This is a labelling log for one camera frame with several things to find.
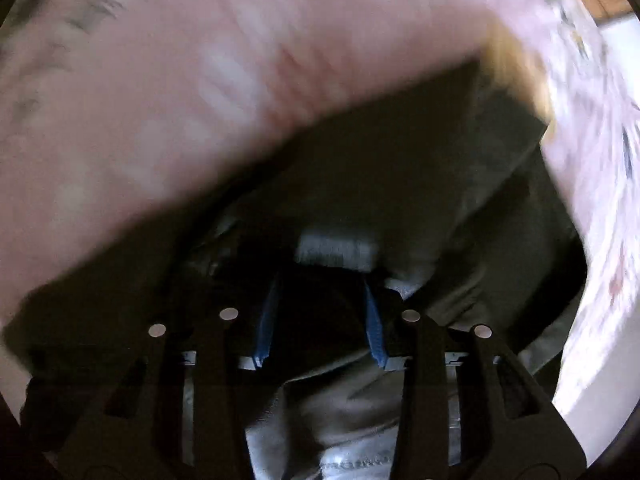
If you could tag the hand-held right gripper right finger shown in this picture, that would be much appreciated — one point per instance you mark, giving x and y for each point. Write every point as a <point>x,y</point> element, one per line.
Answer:
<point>375,332</point>

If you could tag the printed white bedsheet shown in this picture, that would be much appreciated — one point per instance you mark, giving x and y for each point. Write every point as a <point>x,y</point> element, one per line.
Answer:
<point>600,160</point>

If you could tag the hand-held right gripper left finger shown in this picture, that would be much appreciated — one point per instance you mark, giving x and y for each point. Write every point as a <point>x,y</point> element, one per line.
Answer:
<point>265,332</point>

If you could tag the dark jacket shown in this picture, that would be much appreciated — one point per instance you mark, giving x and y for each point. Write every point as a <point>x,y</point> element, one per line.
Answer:
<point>375,170</point>

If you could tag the pink and white blanket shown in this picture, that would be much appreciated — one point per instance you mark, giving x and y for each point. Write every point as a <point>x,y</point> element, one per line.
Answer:
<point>200,85</point>

